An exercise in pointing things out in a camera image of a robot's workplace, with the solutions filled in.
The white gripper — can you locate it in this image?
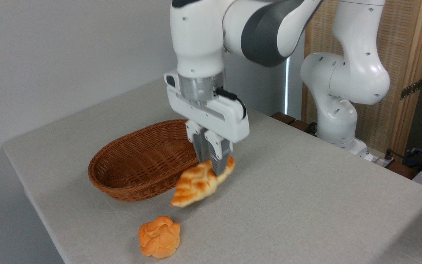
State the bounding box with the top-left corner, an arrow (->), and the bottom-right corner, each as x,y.
164,70 -> 250,176

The long braided bread loaf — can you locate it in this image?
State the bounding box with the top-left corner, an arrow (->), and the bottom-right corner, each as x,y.
171,156 -> 236,208

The brown oval wicker basket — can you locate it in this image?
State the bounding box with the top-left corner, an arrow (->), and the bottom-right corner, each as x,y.
88,119 -> 200,202

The round orange bread bun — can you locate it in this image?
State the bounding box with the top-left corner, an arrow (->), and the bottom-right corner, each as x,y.
138,216 -> 181,259

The grey tablecloth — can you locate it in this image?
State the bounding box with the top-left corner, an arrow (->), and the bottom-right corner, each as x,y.
2,79 -> 422,264

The metal screen hinge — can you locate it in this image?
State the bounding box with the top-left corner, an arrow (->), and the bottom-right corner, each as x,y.
400,78 -> 422,100

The wooden rattan folding screen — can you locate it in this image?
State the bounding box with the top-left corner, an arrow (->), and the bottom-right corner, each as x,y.
301,0 -> 422,154

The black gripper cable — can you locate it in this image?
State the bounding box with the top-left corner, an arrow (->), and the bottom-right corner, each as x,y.
215,87 -> 247,120

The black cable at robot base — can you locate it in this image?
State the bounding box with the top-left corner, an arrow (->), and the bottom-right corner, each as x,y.
384,148 -> 417,164

